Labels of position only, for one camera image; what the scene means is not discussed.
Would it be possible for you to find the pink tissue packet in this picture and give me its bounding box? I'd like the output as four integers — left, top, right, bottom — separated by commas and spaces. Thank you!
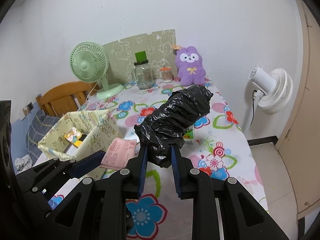
100, 138, 137, 170

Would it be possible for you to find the green tissue pack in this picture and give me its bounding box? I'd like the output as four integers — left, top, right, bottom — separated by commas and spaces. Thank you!
183, 126, 195, 144

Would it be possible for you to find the black plastic bag bundle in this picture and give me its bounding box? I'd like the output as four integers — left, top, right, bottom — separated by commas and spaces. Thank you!
134, 85, 213, 168

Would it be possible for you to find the crumpled white cloth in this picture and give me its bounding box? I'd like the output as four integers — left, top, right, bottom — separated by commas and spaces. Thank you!
14, 154, 33, 174

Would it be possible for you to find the yellow cartoon storage box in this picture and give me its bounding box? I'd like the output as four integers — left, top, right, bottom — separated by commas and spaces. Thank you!
38, 109, 123, 161

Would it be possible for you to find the grey plaid pillow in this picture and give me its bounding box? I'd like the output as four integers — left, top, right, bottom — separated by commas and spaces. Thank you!
25, 109, 59, 164

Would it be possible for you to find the floral tablecloth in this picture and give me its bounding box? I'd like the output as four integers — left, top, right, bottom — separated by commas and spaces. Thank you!
34, 78, 270, 240

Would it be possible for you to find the wooden bed headboard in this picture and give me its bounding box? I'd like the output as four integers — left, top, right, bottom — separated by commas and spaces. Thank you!
36, 81, 100, 117

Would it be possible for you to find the beige door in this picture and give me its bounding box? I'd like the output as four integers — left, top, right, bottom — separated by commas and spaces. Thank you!
276, 0, 319, 219

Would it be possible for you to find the green desk fan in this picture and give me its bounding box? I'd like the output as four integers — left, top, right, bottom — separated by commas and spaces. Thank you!
69, 42, 124, 100

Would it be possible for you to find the glass mason jar mug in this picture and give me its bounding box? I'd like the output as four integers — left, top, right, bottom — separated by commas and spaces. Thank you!
131, 60, 154, 90

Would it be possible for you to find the toothpick jar orange lid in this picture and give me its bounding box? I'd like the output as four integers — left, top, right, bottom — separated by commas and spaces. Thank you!
160, 67, 172, 82

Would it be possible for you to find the green cup on jar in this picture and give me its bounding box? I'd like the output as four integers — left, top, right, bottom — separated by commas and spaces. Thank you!
135, 51, 148, 63

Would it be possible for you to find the white standing fan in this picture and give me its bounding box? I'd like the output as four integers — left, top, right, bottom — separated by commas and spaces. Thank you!
241, 66, 293, 136

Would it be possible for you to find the green cartoon cardboard panel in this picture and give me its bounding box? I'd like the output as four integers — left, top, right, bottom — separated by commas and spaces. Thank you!
102, 29, 177, 86

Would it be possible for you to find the purple plush bunny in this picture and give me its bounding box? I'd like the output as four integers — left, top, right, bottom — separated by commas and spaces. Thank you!
175, 46, 206, 87

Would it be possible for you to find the wall socket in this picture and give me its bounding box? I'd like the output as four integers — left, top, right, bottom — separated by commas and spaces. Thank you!
22, 102, 34, 116

